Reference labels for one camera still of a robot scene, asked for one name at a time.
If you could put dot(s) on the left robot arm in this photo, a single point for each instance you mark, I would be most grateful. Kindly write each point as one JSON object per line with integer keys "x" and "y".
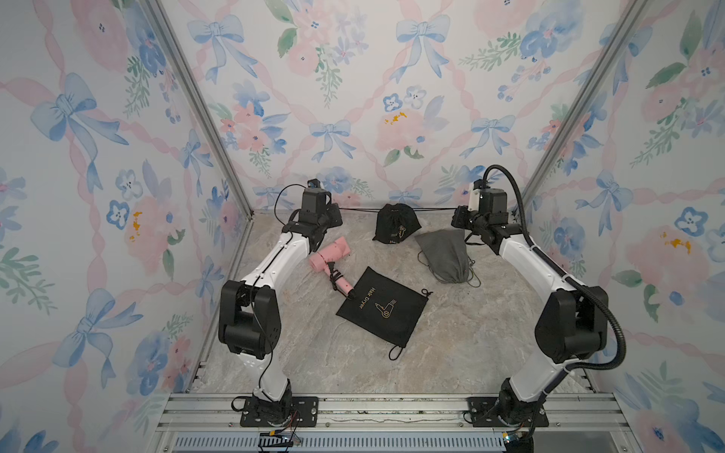
{"x": 249, "y": 317}

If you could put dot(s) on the black pouch with gold logo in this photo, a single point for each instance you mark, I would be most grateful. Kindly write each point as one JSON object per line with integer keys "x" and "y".
{"x": 385, "y": 308}

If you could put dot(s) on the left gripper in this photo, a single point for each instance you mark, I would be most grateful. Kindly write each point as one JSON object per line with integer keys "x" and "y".
{"x": 332, "y": 209}

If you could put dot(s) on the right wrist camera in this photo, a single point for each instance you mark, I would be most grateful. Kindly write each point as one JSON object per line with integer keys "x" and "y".
{"x": 476, "y": 188}

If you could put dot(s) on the aluminium front rail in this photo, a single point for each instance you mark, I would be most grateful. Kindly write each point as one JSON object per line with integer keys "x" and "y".
{"x": 394, "y": 423}

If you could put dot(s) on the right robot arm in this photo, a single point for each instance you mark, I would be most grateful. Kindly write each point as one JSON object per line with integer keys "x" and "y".
{"x": 569, "y": 329}

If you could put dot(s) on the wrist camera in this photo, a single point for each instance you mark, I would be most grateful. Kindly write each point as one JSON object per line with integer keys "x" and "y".
{"x": 476, "y": 188}
{"x": 314, "y": 185}

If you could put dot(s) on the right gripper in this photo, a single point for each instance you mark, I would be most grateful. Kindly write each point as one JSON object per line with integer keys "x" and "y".
{"x": 467, "y": 218}

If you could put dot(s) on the pink hair dryer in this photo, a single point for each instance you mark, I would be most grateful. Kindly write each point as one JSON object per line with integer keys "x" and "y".
{"x": 325, "y": 261}

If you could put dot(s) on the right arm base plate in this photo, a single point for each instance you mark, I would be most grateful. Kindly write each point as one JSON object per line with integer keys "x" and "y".
{"x": 489, "y": 412}

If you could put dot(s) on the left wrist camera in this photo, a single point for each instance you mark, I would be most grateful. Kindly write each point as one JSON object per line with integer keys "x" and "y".
{"x": 314, "y": 185}

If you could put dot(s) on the grey drawstring pouch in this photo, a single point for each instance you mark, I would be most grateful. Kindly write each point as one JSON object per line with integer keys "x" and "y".
{"x": 444, "y": 253}

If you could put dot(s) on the plain black pouch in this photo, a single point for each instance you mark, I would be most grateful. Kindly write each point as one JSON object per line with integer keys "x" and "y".
{"x": 396, "y": 223}

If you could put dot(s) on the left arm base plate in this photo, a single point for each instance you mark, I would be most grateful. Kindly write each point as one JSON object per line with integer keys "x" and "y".
{"x": 295, "y": 412}

